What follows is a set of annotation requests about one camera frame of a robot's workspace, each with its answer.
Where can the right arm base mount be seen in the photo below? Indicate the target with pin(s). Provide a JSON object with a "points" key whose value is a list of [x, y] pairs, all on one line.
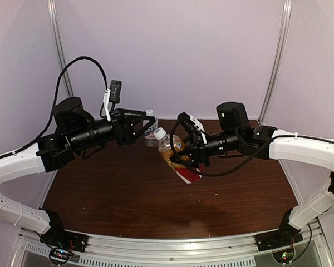
{"points": [[280, 241]]}

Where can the left aluminium frame post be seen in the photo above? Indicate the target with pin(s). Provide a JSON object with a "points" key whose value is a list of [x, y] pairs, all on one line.
{"points": [[52, 12]]}

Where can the clear water bottle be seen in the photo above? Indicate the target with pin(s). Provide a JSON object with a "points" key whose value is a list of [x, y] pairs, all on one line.
{"points": [[149, 137]]}

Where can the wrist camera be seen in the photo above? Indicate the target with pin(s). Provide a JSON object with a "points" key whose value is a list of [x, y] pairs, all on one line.
{"points": [[192, 125], [110, 99]]}

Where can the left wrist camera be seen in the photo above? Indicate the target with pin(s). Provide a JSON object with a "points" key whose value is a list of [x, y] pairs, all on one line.
{"points": [[110, 99]]}

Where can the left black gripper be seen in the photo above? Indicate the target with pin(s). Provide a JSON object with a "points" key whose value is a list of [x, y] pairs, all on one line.
{"points": [[126, 134]]}

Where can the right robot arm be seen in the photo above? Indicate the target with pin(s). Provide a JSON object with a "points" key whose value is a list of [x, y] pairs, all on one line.
{"points": [[262, 142]]}

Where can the aluminium frame post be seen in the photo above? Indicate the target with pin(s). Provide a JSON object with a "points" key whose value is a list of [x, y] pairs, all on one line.
{"points": [[52, 12], [280, 47]]}

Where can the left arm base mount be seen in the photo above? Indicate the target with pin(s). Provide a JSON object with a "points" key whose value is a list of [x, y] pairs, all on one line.
{"points": [[62, 243]]}

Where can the brown tea bottle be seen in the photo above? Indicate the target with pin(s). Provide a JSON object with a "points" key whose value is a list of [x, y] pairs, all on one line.
{"points": [[168, 153]]}

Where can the right aluminium frame post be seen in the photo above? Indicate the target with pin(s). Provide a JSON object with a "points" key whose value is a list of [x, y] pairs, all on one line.
{"points": [[280, 47]]}

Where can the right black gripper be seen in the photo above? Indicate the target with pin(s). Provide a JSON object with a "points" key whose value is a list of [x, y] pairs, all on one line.
{"points": [[197, 151]]}

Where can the white water bottle cap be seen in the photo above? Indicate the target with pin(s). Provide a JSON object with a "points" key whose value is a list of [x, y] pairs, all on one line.
{"points": [[149, 112]]}

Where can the front aluminium rail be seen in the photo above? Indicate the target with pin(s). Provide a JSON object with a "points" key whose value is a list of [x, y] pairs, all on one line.
{"points": [[237, 250]]}

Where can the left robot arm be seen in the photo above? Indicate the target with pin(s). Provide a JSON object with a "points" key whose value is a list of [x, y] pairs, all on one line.
{"points": [[76, 132]]}

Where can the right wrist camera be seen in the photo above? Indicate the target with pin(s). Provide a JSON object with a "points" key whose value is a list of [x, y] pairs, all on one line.
{"points": [[192, 125]]}

